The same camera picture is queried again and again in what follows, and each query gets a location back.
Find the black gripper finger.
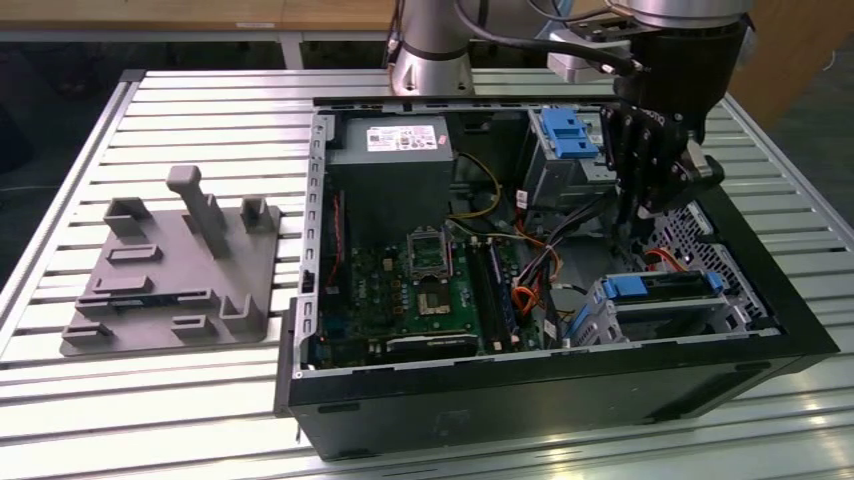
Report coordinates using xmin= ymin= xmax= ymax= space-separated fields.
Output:
xmin=598 ymin=104 xmax=680 ymax=229
xmin=640 ymin=142 xmax=726 ymax=219

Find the red disk wire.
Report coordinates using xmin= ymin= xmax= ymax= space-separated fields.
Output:
xmin=644 ymin=247 xmax=693 ymax=275

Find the hard disk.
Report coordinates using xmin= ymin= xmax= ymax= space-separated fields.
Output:
xmin=600 ymin=269 xmax=728 ymax=302

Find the metal disk bay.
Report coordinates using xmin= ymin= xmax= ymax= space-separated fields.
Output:
xmin=566 ymin=269 xmax=782 ymax=346

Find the black RAM slot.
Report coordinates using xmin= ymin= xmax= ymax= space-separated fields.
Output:
xmin=465 ymin=237 xmax=508 ymax=354

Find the blue drive latch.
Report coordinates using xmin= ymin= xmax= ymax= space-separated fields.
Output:
xmin=541 ymin=107 xmax=602 ymax=160

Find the metal drive cage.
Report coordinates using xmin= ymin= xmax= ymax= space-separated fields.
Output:
xmin=524 ymin=107 xmax=629 ymax=214

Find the wooden panel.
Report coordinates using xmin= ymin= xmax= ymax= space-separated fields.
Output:
xmin=726 ymin=0 xmax=854 ymax=131

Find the RAM stick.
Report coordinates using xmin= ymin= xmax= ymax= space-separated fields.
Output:
xmin=486 ymin=238 xmax=524 ymax=347

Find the metal socket cover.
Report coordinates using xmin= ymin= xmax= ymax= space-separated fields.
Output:
xmin=405 ymin=225 xmax=456 ymax=281

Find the grey power supply unit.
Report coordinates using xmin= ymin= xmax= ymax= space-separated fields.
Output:
xmin=325 ymin=115 xmax=457 ymax=244

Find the CPU socket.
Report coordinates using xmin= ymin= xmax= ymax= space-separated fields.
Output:
xmin=413 ymin=281 xmax=464 ymax=320

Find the green motherboard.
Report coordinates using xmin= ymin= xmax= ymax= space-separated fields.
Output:
xmin=318 ymin=219 xmax=556 ymax=369

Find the black graphics card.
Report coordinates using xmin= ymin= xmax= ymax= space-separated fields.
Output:
xmin=383 ymin=332 xmax=482 ymax=359

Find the black open PC case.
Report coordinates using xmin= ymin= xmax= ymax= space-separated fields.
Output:
xmin=273 ymin=94 xmax=843 ymax=461

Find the grey parts rack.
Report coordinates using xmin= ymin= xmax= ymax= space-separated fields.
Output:
xmin=59 ymin=164 xmax=286 ymax=357

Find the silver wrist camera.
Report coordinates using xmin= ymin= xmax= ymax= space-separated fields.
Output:
xmin=546 ymin=27 xmax=636 ymax=85

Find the pale blue hose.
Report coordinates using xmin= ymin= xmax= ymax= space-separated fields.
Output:
xmin=533 ymin=0 xmax=577 ymax=31

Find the yellow wire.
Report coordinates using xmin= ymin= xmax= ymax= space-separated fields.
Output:
xmin=445 ymin=151 xmax=504 ymax=221

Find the multicolour wire bundle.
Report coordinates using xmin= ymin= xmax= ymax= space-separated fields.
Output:
xmin=513 ymin=219 xmax=566 ymax=289

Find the orange wire loop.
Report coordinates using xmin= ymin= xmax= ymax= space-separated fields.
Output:
xmin=512 ymin=284 xmax=541 ymax=317

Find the thin red wire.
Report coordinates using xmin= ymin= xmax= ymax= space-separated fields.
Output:
xmin=331 ymin=192 xmax=350 ymax=281

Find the wooden desk with white frame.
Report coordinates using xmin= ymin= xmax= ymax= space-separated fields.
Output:
xmin=0 ymin=0 xmax=622 ymax=71

